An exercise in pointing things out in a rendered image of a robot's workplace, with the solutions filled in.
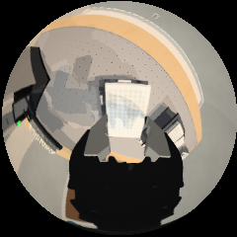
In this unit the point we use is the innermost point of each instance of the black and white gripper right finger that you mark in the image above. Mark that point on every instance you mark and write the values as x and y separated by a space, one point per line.
161 148

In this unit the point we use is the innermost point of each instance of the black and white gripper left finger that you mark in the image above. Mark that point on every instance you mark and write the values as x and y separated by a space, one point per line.
93 147

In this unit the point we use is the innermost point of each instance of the beige control panel with coloured buttons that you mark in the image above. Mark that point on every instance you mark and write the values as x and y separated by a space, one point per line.
184 152

